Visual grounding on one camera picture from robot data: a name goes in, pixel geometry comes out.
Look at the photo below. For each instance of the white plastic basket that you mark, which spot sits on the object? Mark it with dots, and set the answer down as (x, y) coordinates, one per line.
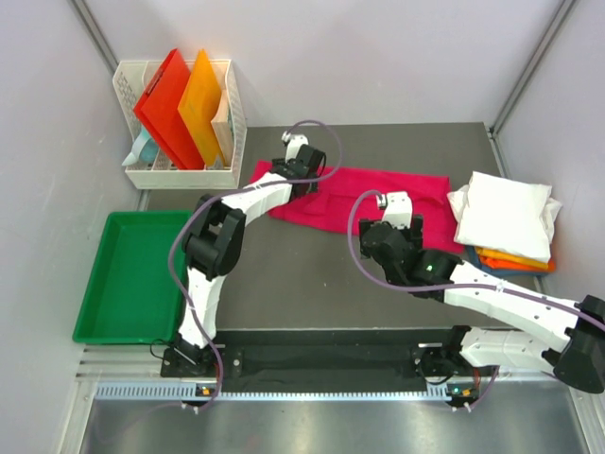
(129, 81)

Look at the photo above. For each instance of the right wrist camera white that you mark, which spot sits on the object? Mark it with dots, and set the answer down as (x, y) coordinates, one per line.
(396, 208)

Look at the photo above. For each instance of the orange plastic board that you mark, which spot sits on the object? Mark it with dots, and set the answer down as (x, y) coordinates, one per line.
(198, 107)

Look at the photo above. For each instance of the wooden board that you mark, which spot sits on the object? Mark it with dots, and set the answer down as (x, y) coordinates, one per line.
(222, 125)

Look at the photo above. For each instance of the green plastic tray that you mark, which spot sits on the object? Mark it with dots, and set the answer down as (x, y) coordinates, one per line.
(131, 297)

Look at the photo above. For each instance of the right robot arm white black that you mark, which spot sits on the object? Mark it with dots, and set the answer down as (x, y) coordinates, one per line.
(561, 337)

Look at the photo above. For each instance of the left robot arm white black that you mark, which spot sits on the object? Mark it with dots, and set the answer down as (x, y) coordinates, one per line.
(210, 244)

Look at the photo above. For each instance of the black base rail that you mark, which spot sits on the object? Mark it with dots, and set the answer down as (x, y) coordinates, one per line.
(348, 360)

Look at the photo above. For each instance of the folded white t shirt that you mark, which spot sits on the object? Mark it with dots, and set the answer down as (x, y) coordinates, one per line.
(506, 216)

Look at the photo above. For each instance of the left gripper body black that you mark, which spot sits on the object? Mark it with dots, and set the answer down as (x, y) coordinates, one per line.
(279, 161)

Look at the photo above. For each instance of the red plastic board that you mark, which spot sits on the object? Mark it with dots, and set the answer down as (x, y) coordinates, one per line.
(157, 111)

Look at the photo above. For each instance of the white slotted cable duct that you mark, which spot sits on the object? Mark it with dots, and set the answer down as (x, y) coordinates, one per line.
(201, 392)

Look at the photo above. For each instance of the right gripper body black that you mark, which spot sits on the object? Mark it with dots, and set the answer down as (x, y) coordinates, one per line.
(392, 278)

